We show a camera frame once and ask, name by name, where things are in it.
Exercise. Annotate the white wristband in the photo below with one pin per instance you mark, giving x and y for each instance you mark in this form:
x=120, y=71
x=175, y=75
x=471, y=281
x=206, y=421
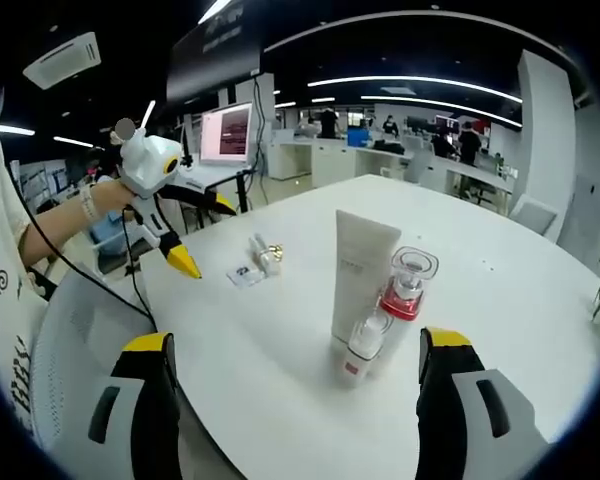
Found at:
x=89, y=202

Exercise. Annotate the small skincare bottle red label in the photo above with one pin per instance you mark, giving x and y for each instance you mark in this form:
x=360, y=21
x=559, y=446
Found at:
x=357, y=360

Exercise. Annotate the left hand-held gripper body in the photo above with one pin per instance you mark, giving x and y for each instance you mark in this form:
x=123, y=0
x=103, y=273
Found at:
x=147, y=162

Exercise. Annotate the open laptop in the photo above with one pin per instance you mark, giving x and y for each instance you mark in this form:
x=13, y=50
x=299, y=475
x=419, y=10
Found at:
x=227, y=135

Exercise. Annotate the black hanging display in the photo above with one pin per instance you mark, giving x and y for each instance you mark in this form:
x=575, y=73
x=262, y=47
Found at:
x=215, y=55

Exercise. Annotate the person's printed white shirt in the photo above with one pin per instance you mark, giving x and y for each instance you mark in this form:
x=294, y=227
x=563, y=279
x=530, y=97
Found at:
x=5, y=310

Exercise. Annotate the clear skincare sample sachet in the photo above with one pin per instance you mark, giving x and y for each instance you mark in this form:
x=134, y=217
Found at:
x=242, y=277

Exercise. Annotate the white skincare bottle red collar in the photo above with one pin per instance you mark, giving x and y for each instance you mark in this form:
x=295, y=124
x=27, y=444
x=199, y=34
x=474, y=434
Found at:
x=402, y=305

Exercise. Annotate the ceiling air conditioner unit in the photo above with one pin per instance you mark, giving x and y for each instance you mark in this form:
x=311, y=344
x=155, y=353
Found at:
x=62, y=60

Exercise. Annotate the blue storage crate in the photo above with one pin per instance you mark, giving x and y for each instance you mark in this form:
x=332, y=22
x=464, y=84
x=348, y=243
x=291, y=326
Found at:
x=358, y=138

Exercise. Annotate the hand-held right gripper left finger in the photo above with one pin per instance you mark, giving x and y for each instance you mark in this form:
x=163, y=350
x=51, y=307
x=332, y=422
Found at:
x=150, y=400

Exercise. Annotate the white skincare tube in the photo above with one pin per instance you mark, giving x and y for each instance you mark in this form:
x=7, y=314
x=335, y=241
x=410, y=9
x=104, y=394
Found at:
x=360, y=260

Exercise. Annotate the small white skincare bottle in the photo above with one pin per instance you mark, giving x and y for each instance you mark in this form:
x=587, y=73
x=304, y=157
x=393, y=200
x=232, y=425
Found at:
x=265, y=260

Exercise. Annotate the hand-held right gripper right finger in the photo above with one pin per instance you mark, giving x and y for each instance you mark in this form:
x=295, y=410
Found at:
x=447, y=400

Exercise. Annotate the ceiling light strip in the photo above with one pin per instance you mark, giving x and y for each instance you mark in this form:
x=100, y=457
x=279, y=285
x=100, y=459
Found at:
x=415, y=80
x=440, y=105

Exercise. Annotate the person's left hand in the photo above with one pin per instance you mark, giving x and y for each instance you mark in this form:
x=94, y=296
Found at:
x=112, y=197

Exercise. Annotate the gold foil skincare sachet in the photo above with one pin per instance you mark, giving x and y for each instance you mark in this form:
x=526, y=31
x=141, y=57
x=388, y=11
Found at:
x=277, y=251

